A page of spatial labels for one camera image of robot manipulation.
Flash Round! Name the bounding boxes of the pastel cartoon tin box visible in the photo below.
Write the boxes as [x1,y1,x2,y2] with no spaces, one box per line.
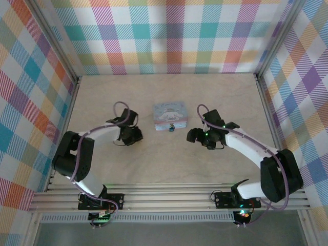
[152,101,190,132]

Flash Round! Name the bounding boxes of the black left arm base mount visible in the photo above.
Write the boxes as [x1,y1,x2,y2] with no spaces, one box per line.
[77,192,125,211]

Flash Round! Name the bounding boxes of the aluminium side rail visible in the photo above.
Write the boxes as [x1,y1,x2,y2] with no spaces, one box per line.
[253,74,285,154]

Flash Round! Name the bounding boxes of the aluminium extrusion base frame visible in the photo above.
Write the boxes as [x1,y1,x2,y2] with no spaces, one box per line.
[28,182,311,212]

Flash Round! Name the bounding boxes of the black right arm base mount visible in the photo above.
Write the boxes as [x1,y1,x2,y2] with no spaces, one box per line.
[214,190,262,209]

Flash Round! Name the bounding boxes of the grey slotted cable duct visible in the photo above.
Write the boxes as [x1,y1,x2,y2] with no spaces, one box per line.
[40,214,236,223]

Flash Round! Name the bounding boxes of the aluminium corner post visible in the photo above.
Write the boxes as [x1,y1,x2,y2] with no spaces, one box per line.
[27,0,82,82]
[254,0,301,79]

